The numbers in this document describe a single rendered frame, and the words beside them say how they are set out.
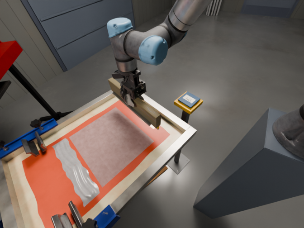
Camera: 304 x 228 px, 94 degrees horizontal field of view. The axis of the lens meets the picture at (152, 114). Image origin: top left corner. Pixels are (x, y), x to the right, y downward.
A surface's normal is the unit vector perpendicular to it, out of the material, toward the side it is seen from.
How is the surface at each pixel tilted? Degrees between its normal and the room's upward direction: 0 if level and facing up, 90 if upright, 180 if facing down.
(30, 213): 0
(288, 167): 90
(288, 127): 73
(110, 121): 0
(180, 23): 103
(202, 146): 0
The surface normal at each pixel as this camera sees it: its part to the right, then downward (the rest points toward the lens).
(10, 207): -0.05, -0.64
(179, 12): -0.69, 0.55
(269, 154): -0.52, 0.67
